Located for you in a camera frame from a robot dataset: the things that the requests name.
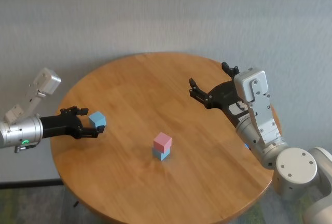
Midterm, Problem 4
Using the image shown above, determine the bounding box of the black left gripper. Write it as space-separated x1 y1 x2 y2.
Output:
40 106 106 139

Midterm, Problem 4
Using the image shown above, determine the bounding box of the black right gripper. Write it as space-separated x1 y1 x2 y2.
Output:
188 61 250 129

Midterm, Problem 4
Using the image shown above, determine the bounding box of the blue cube building block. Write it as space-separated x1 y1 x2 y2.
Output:
88 111 107 129
152 147 171 162

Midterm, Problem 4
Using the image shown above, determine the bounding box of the pink cube building block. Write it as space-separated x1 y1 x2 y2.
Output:
153 132 173 154

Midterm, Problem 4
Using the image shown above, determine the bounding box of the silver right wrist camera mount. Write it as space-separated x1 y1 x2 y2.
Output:
233 67 283 148

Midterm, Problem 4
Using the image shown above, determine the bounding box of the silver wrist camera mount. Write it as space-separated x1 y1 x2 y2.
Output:
233 67 283 148
4 67 62 125

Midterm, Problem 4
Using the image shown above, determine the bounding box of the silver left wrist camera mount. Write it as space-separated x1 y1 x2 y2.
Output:
4 67 62 125

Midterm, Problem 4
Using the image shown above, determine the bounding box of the black arm cable plug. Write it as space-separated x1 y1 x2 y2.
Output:
14 143 37 153

